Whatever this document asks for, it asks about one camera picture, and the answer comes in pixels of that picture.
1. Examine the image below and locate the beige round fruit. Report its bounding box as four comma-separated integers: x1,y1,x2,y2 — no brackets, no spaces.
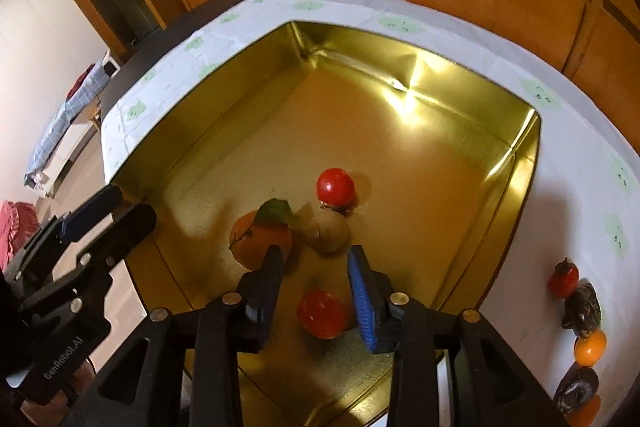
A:
305,208,350,254

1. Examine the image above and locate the pink red cloth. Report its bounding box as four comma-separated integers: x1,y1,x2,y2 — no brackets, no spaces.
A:
0,200,39,271

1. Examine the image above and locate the orange with green leaf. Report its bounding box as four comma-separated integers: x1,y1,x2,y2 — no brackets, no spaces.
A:
229,198,294,271

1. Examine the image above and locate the red tomato in box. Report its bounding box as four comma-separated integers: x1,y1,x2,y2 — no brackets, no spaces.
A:
316,168,356,209

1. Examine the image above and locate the white bench with clothes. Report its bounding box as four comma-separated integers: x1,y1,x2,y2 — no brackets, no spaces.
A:
23,50,120,198

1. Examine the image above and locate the gold metal tin box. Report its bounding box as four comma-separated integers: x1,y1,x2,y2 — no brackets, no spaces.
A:
111,20,541,426

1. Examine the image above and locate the small red cherry tomato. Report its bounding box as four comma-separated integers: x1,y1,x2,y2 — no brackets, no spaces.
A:
548,258,579,299

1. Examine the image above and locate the dark brown avocado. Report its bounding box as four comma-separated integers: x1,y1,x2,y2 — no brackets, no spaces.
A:
561,280,602,339

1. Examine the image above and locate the orange fruit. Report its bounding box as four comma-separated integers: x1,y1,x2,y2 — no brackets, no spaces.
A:
574,329,608,366

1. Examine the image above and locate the white green patterned tablecloth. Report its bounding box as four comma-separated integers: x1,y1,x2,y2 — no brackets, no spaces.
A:
102,0,639,426

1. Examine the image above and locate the dark brown round fruit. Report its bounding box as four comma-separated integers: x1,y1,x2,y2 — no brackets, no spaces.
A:
553,364,600,414

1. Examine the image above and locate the orange tangerine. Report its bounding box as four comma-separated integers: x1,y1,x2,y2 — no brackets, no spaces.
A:
565,395,601,427

